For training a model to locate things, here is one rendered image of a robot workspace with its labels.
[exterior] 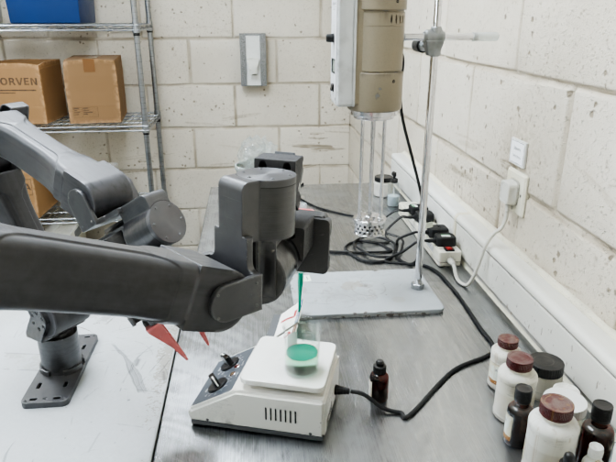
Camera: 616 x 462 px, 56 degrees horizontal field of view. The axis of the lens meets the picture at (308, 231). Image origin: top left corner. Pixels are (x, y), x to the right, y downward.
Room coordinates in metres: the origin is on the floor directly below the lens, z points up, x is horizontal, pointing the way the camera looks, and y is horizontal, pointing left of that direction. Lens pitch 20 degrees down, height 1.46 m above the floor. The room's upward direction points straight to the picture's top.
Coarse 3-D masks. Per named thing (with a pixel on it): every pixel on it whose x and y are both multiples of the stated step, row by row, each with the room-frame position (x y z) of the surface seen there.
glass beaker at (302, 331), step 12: (288, 324) 0.72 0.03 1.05; (300, 324) 0.72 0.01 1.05; (312, 324) 0.72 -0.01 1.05; (288, 336) 0.68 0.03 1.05; (300, 336) 0.68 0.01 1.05; (312, 336) 0.68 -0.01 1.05; (288, 348) 0.68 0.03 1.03; (300, 348) 0.68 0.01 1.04; (312, 348) 0.68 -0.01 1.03; (288, 360) 0.68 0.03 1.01; (300, 360) 0.68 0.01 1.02; (312, 360) 0.68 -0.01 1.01; (288, 372) 0.68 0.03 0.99; (300, 372) 0.68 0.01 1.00; (312, 372) 0.68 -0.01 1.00
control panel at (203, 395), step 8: (248, 352) 0.78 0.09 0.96; (240, 360) 0.77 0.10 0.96; (216, 368) 0.78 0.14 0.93; (232, 368) 0.75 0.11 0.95; (240, 368) 0.74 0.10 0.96; (216, 376) 0.75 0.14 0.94; (224, 376) 0.74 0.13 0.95; (232, 376) 0.73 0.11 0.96; (208, 384) 0.74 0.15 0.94; (232, 384) 0.70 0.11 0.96; (200, 392) 0.72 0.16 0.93; (208, 392) 0.71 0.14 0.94; (216, 392) 0.70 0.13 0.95; (224, 392) 0.68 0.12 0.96; (200, 400) 0.70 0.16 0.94
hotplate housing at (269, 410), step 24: (336, 360) 0.76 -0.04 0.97; (240, 384) 0.69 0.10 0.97; (336, 384) 0.75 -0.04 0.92; (192, 408) 0.69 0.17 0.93; (216, 408) 0.68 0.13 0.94; (240, 408) 0.67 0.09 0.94; (264, 408) 0.67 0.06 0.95; (288, 408) 0.66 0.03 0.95; (312, 408) 0.65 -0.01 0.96; (264, 432) 0.67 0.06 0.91; (288, 432) 0.66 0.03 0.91; (312, 432) 0.65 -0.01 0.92
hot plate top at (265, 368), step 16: (272, 336) 0.79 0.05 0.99; (256, 352) 0.74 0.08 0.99; (272, 352) 0.74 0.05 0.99; (320, 352) 0.74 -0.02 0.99; (256, 368) 0.70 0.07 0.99; (272, 368) 0.70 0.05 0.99; (320, 368) 0.70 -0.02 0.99; (256, 384) 0.67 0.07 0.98; (272, 384) 0.67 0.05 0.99; (288, 384) 0.66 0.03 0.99; (304, 384) 0.66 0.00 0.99; (320, 384) 0.66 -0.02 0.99
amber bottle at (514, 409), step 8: (520, 384) 0.66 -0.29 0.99; (520, 392) 0.65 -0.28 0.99; (528, 392) 0.65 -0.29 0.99; (520, 400) 0.65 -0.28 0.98; (528, 400) 0.65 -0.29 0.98; (512, 408) 0.65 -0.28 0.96; (520, 408) 0.65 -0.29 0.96; (528, 408) 0.65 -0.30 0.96; (512, 416) 0.65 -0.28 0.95; (520, 416) 0.64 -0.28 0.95; (504, 424) 0.66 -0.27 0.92; (512, 424) 0.64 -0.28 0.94; (520, 424) 0.64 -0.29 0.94; (504, 432) 0.66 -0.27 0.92; (512, 432) 0.64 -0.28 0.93; (520, 432) 0.64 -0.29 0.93; (504, 440) 0.65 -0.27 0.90; (512, 440) 0.64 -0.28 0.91; (520, 440) 0.64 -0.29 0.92; (520, 448) 0.64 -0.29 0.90
